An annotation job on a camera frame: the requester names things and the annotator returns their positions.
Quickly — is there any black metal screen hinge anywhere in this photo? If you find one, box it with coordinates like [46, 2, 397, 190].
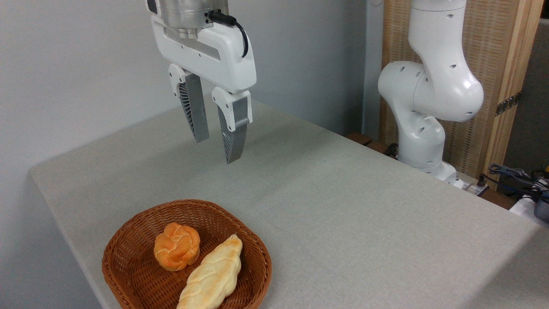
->
[495, 91, 522, 117]

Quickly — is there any round orange knotted bread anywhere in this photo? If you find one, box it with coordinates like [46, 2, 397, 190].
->
[154, 222, 201, 272]

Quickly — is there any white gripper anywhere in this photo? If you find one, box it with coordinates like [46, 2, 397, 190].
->
[151, 15, 257, 165]

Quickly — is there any long pale braided bread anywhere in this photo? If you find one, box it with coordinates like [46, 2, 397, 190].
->
[176, 233, 243, 309]

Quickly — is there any blue black cable bundle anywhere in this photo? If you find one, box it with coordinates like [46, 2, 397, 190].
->
[488, 163, 549, 202]

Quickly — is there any brown wicker basket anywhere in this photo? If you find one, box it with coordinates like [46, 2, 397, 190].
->
[102, 199, 273, 309]

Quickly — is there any grey fabric tablecloth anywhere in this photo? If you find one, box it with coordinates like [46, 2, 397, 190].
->
[29, 97, 549, 309]

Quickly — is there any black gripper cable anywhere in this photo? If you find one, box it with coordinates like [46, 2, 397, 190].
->
[208, 11, 250, 59]

